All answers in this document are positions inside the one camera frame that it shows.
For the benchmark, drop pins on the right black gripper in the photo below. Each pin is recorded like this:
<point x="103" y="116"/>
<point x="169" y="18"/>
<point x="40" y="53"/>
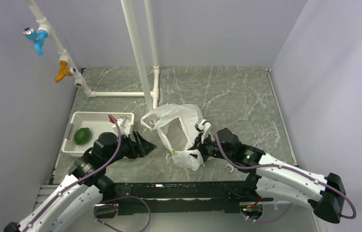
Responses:
<point x="198" y="146"/>

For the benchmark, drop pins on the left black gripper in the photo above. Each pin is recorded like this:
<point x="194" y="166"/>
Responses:
<point x="140" y="148"/>

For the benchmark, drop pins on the white plastic bag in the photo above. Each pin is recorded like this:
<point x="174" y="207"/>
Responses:
<point x="175" y="125"/>

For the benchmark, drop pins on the green fake fruit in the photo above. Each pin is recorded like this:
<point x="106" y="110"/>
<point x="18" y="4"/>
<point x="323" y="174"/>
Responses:
<point x="82" y="136"/>

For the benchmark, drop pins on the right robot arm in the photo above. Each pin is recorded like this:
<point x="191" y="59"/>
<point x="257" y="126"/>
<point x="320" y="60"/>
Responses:
<point x="269" y="177"/>

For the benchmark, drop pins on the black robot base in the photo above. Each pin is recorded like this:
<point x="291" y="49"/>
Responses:
<point x="180" y="197"/>

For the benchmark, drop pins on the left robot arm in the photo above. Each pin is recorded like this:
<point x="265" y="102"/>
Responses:
<point x="86" y="184"/>

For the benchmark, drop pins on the silver wrench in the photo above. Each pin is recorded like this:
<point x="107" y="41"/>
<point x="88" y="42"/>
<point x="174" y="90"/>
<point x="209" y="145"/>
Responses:
<point x="230" y="169"/>

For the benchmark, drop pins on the white plastic basket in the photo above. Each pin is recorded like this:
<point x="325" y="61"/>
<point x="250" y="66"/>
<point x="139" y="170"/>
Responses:
<point x="97" y="122"/>

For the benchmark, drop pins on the orange valve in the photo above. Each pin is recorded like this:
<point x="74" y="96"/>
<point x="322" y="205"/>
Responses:
<point x="64" y="71"/>

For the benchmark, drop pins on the blue valve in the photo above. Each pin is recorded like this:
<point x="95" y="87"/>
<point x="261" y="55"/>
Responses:
<point x="37" y="38"/>

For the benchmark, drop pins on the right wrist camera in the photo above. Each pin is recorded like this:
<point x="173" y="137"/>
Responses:
<point x="203" y="126"/>

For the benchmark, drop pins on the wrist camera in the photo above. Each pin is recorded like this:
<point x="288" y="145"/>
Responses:
<point x="123" y="124"/>
<point x="203" y="126"/>

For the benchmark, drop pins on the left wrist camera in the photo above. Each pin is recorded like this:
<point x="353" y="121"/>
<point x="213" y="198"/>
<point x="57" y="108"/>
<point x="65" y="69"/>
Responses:
<point x="123" y="124"/>

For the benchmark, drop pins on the white PVC pipe frame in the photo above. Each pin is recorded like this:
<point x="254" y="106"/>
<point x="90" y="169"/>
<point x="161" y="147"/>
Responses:
<point x="151" y="96"/>

